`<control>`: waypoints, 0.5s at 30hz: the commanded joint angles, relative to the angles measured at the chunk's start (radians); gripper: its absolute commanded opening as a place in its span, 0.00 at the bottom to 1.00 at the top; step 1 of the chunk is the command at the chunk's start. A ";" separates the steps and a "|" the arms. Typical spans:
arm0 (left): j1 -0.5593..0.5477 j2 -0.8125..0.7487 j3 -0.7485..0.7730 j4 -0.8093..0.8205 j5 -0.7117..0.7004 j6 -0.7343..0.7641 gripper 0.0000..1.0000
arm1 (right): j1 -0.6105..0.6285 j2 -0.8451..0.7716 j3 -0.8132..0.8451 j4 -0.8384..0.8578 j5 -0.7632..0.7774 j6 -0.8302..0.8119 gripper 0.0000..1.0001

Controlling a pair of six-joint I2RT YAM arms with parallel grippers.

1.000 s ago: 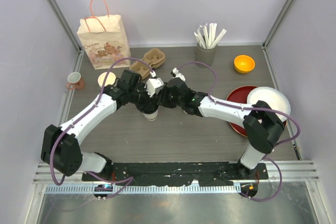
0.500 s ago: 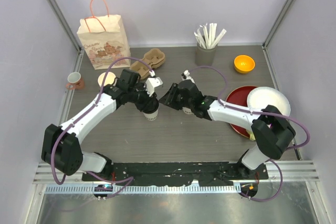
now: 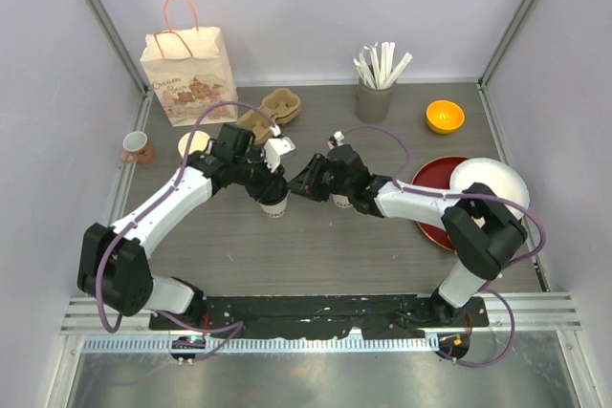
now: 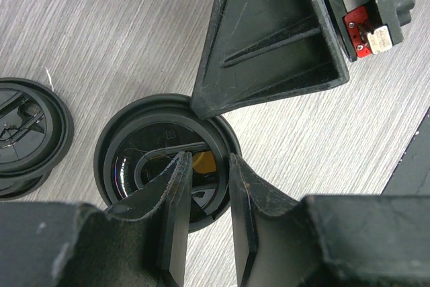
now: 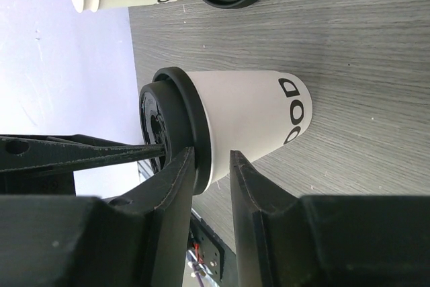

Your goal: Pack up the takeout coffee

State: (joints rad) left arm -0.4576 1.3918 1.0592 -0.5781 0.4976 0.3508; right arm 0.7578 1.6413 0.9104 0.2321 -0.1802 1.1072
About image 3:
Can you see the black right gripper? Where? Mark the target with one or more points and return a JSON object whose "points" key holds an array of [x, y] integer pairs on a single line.
{"points": [[305, 185]]}

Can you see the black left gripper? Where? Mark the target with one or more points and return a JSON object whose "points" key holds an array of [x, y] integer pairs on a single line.
{"points": [[268, 178]]}

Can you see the white paper cup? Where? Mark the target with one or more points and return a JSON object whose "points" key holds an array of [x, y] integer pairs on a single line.
{"points": [[341, 201], [274, 206]]}

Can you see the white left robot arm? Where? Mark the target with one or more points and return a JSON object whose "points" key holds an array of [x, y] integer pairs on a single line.
{"points": [[114, 260]]}

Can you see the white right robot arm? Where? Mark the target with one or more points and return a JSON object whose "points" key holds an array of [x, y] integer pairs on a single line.
{"points": [[484, 232]]}

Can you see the stack of white paper cups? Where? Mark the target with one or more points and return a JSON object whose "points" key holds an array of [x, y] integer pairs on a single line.
{"points": [[189, 143]]}

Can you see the brown cardboard cup carrier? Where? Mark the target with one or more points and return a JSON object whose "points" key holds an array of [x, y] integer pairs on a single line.
{"points": [[281, 106]]}

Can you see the grey straw holder cup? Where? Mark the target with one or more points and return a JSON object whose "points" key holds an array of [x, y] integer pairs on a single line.
{"points": [[372, 105]]}

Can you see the small pink ceramic teacup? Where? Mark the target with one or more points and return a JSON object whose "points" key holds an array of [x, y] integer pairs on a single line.
{"points": [[137, 148]]}

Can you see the red round tray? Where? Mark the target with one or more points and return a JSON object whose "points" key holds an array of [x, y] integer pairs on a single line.
{"points": [[436, 174]]}

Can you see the orange bowl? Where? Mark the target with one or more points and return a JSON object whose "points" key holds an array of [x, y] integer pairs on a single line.
{"points": [[444, 117]]}

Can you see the white paper plate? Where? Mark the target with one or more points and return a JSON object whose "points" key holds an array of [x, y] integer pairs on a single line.
{"points": [[496, 175]]}

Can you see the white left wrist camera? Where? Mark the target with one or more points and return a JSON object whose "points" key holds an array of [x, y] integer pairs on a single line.
{"points": [[276, 148]]}

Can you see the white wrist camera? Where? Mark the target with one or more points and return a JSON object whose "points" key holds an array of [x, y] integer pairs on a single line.
{"points": [[335, 140], [276, 148]]}

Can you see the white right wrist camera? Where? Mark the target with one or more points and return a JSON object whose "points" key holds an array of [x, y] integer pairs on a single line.
{"points": [[335, 140]]}

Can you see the paper bag with orange handles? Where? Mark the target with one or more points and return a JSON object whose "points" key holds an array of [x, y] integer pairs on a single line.
{"points": [[189, 71]]}

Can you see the perforated cable duct rail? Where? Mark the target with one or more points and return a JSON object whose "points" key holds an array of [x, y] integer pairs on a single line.
{"points": [[183, 344]]}

